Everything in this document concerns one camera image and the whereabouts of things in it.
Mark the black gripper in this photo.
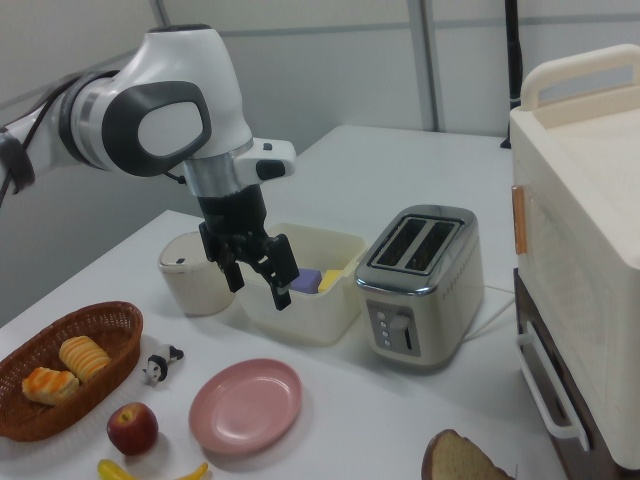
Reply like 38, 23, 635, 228
196, 184, 300, 312

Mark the cream two-slot toaster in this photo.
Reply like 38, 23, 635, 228
354, 203, 486, 371

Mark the striped yellow bread roll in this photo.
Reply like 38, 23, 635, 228
58, 335, 112, 384

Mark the brown bread slice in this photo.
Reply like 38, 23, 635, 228
421, 428, 515, 480

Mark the purple sponge block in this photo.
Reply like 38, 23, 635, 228
290, 268, 325, 295

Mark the cream lidded pot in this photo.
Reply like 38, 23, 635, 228
157, 230, 237, 317

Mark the cream square plastic container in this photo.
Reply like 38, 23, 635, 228
238, 221, 370, 347

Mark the yellow sponge block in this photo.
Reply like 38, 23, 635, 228
317, 269, 345, 293

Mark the small panda figurine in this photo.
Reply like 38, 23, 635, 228
142, 343, 185, 387

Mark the pink plate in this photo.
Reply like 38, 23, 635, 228
188, 358, 304, 456

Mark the red apple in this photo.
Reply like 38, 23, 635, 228
106, 402, 160, 457

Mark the brown wicker basket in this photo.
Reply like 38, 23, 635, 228
0, 300, 145, 443

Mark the orange glazed pastry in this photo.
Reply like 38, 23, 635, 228
21, 366, 81, 407

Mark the yellow toy banana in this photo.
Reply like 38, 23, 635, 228
96, 458, 210, 480

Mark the cream toy oven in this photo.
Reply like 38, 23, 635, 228
508, 43, 640, 480

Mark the black vertical pole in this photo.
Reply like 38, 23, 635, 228
500, 0, 524, 149

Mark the white toaster power cord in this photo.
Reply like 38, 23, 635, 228
462, 283, 516, 344

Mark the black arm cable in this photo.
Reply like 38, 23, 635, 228
0, 74, 81, 211

